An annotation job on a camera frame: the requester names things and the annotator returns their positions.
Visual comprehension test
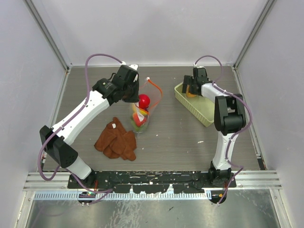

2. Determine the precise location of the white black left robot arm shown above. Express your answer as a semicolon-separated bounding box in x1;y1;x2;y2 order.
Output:
39;65;139;188

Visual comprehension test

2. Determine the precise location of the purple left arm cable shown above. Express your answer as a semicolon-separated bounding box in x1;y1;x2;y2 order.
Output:
38;53;126;204

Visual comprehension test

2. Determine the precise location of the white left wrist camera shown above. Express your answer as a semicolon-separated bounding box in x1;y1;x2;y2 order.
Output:
120;61;138;70

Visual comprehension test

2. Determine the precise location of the white slotted cable duct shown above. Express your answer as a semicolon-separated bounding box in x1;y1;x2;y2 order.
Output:
33;191;211;200

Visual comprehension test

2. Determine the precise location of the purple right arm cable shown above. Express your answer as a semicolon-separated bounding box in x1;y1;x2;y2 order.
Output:
194;55;253;204

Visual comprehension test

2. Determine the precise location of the red bell pepper toy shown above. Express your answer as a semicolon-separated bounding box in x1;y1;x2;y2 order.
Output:
132;113;147;127

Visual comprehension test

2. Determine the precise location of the aluminium front frame rail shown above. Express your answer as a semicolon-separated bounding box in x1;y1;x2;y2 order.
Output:
23;170;283;190

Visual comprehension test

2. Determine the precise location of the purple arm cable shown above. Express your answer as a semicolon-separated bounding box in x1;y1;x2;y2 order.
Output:
194;55;253;204
38;53;126;204

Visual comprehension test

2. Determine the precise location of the pale green perforated basket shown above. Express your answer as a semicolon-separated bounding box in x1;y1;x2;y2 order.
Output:
174;83;214;127

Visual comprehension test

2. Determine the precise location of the green leafy vegetable toy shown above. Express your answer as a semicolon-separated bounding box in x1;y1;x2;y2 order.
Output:
131;120;148;133

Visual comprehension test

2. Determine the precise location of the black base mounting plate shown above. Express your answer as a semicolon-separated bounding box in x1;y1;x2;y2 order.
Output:
82;171;229;194

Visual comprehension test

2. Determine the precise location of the brown cloth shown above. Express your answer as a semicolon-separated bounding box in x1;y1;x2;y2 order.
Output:
94;117;137;161

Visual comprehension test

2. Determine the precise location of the yellow banana toy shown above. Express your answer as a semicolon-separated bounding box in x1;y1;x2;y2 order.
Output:
133;107;149;116

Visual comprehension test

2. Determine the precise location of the red apple toy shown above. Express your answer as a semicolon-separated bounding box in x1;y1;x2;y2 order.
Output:
139;94;151;109

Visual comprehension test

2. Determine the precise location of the peach toy fruit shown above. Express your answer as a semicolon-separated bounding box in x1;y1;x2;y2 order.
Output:
186;86;197;98

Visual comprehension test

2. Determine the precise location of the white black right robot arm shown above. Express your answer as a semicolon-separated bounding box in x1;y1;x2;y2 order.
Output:
182;66;247;187

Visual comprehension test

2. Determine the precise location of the clear zip top bag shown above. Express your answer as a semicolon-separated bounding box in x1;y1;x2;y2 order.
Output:
130;77;163;133

